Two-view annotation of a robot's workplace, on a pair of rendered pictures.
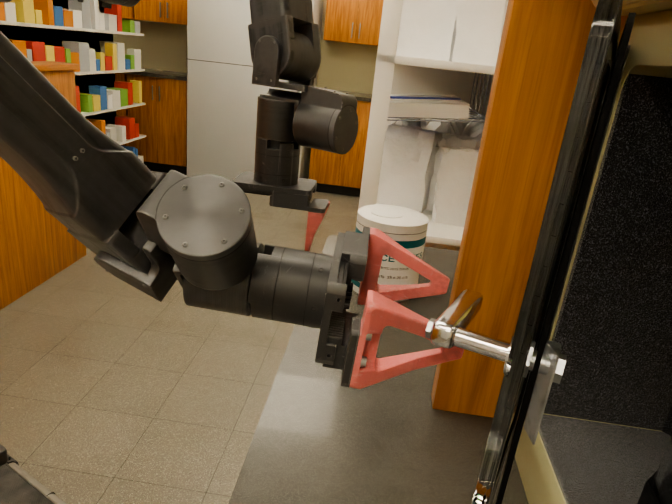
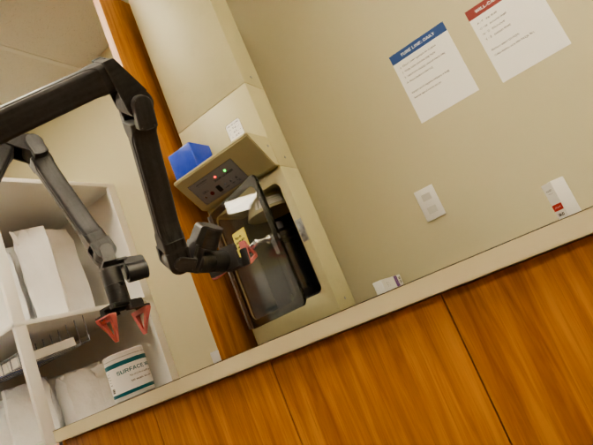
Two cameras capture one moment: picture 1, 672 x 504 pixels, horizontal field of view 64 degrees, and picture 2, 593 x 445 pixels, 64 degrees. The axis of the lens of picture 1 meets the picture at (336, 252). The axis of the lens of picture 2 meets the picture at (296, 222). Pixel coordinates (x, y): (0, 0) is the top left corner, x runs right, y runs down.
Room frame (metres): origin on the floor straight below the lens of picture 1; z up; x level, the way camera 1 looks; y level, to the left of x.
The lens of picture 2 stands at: (-0.35, 1.05, 0.94)
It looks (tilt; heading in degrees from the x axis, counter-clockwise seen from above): 12 degrees up; 295
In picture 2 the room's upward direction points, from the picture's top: 23 degrees counter-clockwise
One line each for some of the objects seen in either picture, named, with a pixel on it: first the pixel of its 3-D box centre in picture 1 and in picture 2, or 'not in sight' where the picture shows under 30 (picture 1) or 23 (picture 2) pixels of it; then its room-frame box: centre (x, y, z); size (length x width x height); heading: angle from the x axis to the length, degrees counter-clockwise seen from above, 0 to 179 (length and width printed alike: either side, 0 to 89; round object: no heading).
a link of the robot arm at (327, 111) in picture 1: (310, 96); (123, 264); (0.67, 0.05, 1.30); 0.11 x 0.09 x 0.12; 60
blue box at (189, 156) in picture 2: not in sight; (193, 162); (0.46, -0.17, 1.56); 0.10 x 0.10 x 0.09; 86
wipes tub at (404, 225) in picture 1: (387, 251); (129, 373); (0.94, -0.10, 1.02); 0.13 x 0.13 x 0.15
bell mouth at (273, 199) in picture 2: not in sight; (271, 206); (0.34, -0.32, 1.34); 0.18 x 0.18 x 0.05
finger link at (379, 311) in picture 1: (396, 327); (243, 256); (0.34, -0.05, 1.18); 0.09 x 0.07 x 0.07; 88
